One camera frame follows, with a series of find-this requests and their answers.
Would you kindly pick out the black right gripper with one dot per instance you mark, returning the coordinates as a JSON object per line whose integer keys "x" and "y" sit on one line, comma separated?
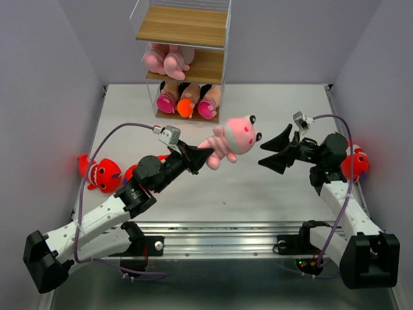
{"x": 278, "y": 162}

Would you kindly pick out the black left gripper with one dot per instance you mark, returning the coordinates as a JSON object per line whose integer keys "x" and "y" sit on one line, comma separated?
{"x": 192, "y": 156}

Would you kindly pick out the pink pig plush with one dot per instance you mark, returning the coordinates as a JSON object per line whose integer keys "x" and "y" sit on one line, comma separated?
{"x": 236, "y": 137}
{"x": 178, "y": 61}
{"x": 155, "y": 56}

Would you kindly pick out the boy doll orange shorts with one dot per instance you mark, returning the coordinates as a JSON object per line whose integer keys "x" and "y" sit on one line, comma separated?
{"x": 190, "y": 96}

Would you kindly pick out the boy doll pink shorts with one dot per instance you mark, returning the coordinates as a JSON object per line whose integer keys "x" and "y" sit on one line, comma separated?
{"x": 169, "y": 96}

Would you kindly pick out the red fish plush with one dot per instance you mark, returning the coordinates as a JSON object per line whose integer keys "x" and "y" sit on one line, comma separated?
{"x": 357, "y": 162}
{"x": 129, "y": 172}

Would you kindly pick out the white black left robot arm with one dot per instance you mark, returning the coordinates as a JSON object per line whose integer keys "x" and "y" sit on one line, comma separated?
{"x": 49, "y": 257}

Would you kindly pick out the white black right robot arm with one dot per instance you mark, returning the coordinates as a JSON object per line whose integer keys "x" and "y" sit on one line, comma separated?
{"x": 367, "y": 257}

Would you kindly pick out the red shark plush left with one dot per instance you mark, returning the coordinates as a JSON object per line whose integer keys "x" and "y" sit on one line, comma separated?
{"x": 104, "y": 175}

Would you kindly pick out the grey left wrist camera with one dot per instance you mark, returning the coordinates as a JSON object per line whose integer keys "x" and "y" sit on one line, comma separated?
{"x": 169, "y": 135}

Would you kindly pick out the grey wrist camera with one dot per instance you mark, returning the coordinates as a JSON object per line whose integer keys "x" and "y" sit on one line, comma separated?
{"x": 303, "y": 123}
{"x": 169, "y": 135}

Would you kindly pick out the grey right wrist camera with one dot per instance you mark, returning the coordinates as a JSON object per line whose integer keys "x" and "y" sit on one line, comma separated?
{"x": 303, "y": 123}

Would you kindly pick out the aluminium mounting rail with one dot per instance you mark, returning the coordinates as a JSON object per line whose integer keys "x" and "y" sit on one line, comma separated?
{"x": 187, "y": 240}

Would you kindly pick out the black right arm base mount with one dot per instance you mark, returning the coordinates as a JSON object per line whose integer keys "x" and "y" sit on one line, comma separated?
{"x": 299, "y": 244}

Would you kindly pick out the wooden three-tier wire shelf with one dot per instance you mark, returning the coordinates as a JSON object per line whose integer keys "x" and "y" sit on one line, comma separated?
{"x": 203, "y": 25}

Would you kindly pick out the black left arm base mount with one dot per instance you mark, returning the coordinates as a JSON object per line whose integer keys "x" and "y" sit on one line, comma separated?
{"x": 142, "y": 247}

